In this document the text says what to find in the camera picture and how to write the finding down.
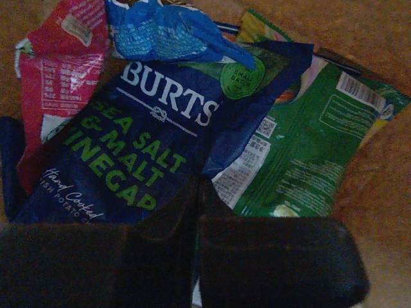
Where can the light blue snack packet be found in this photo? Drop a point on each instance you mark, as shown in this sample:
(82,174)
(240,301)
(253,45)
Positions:
(150,30)

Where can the blue Burts chips bag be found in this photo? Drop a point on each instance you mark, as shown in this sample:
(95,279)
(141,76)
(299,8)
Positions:
(151,128)

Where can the green snack bag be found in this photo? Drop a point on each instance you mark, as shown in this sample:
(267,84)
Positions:
(294,162)

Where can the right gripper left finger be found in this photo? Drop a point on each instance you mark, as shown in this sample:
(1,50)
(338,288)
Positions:
(103,265)

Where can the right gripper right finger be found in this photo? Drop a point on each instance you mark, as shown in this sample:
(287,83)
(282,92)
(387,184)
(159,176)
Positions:
(276,262)

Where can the red snack bag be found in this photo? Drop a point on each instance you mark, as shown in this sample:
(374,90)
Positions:
(58,75)

